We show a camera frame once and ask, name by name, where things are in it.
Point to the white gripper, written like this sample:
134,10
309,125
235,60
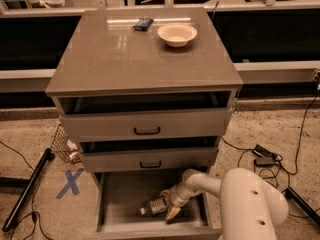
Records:
178,197

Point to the clear plastic water bottle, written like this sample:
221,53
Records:
154,207

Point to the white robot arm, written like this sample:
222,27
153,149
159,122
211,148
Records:
249,206

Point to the bottom grey drawer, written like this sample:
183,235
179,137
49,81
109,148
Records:
121,196

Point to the grey drawer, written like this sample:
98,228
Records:
120,126
121,196
107,156

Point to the middle grey drawer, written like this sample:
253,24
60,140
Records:
107,156

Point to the top grey drawer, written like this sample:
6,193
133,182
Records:
120,126

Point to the grey drawer cabinet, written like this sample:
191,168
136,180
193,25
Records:
108,67

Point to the blue tape cross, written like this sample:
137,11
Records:
71,184

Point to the black power adapter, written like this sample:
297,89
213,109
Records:
264,157

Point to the black stand leg left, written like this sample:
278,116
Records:
26,185

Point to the white paper bowl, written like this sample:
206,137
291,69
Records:
177,34

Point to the dark blue snack packet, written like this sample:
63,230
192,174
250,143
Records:
143,24

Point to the black middle drawer handle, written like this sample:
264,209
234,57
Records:
150,165

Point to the black drawer handle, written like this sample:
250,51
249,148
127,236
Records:
155,131
150,165

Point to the black top drawer handle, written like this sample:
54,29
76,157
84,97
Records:
155,131

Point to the wire mesh basket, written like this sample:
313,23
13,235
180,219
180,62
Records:
63,147

